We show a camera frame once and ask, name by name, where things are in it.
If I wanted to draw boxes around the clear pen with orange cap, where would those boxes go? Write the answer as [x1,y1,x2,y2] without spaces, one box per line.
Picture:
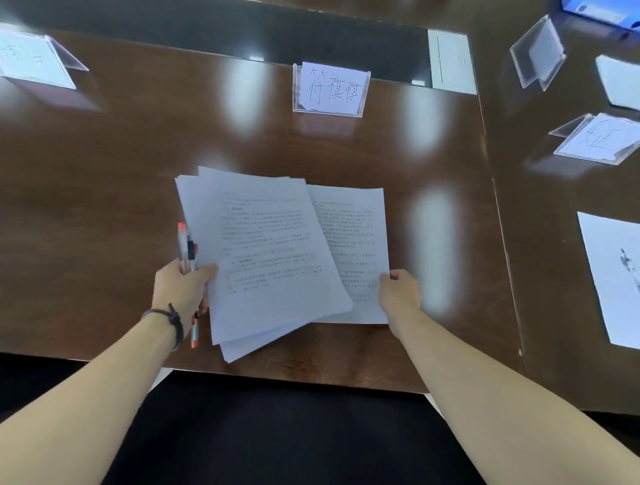
[177,222,200,349]

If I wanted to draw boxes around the stack of printed papers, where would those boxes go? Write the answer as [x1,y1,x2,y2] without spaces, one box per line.
[174,166,355,364]

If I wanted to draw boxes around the black cord wristband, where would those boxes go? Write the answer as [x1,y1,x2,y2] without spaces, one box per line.
[141,303,185,352]

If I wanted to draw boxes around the single printed paper sheet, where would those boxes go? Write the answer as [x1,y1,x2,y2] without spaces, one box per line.
[306,184,391,325]

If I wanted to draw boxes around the person's left forearm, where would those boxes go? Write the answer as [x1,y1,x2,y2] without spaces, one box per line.
[0,311,184,485]

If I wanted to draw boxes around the person's black trousers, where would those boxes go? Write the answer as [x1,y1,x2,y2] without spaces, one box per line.
[0,352,487,485]

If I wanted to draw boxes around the laptop with blue screen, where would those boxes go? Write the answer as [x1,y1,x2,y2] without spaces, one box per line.
[558,0,640,34]

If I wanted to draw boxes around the white paper with dark drawing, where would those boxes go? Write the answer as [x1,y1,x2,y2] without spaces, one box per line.
[577,211,640,350]

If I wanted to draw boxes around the acrylic name card holder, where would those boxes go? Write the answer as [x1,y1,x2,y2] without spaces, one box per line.
[292,61,371,119]
[548,112,640,166]
[0,22,90,91]

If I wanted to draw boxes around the person's left hand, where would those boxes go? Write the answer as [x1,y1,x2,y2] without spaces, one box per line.
[151,258,220,328]

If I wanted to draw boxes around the empty acrylic card holder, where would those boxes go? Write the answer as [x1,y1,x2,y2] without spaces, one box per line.
[509,14,567,92]

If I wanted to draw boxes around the person's right forearm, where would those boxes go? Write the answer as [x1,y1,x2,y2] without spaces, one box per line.
[389,304,640,485]

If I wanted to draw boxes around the blank white paper sheet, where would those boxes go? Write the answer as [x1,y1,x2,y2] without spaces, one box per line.
[427,29,478,96]
[594,54,640,112]

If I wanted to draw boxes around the person's right hand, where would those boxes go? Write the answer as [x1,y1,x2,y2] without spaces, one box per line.
[378,269,422,328]

